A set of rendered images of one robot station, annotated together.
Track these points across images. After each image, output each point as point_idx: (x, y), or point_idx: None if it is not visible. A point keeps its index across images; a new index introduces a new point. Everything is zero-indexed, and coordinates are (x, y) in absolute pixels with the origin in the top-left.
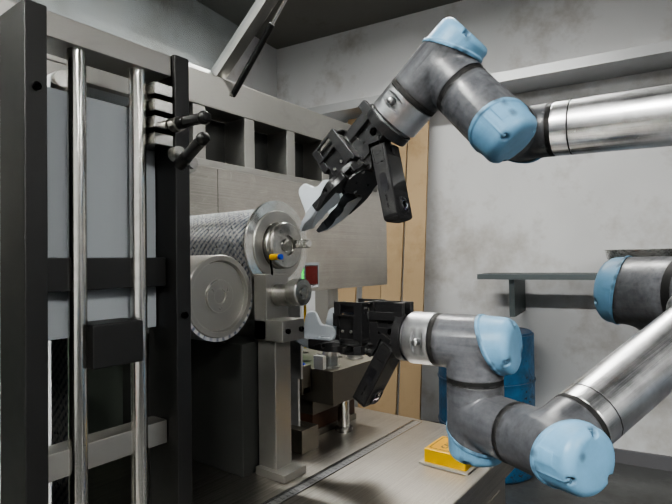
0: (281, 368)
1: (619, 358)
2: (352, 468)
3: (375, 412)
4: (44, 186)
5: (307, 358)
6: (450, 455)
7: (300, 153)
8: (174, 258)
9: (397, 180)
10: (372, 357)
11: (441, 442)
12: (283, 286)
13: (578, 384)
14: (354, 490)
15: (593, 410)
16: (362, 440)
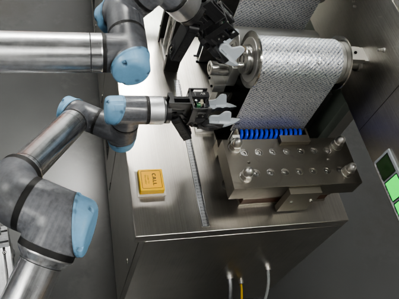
0: (212, 94)
1: (59, 124)
2: (182, 148)
3: (239, 224)
4: None
5: (265, 158)
6: (146, 169)
7: None
8: None
9: (177, 37)
10: (237, 184)
11: (158, 179)
12: (219, 63)
13: (73, 115)
14: (165, 132)
15: (65, 110)
16: (206, 178)
